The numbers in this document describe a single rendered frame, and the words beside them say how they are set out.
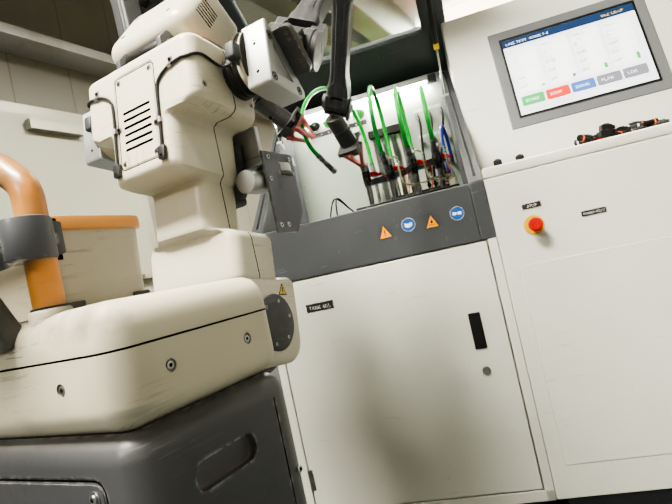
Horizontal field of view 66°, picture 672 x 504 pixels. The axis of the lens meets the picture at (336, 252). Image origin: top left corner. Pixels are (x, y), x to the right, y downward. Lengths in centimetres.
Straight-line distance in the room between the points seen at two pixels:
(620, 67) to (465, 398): 110
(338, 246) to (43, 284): 103
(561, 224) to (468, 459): 69
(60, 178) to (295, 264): 234
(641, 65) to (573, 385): 98
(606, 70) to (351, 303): 106
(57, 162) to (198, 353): 315
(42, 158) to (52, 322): 307
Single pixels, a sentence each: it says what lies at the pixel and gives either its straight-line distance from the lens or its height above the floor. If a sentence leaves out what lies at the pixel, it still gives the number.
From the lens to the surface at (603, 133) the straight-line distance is 163.
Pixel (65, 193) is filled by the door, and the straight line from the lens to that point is 362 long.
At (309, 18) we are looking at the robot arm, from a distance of 111.
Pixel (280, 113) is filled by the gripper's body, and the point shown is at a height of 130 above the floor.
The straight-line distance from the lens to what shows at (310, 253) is 153.
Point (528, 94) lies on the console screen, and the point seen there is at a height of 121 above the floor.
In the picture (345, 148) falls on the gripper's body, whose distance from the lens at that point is 167.
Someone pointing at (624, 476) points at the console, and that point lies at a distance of 163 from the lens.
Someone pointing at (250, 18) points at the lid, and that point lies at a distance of 195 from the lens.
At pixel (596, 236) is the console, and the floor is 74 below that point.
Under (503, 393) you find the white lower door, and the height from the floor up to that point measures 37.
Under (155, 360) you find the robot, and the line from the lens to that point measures 53.
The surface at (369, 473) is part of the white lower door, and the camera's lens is 163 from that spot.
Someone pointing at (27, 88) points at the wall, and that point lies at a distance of 383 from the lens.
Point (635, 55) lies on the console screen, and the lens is 190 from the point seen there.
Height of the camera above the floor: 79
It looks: 2 degrees up
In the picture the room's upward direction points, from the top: 12 degrees counter-clockwise
